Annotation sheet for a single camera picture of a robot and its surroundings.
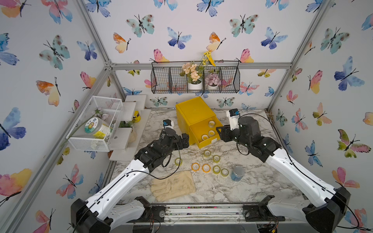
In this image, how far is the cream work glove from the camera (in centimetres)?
81

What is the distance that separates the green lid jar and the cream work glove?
1.35ft

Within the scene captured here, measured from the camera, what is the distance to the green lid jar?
2.09ft
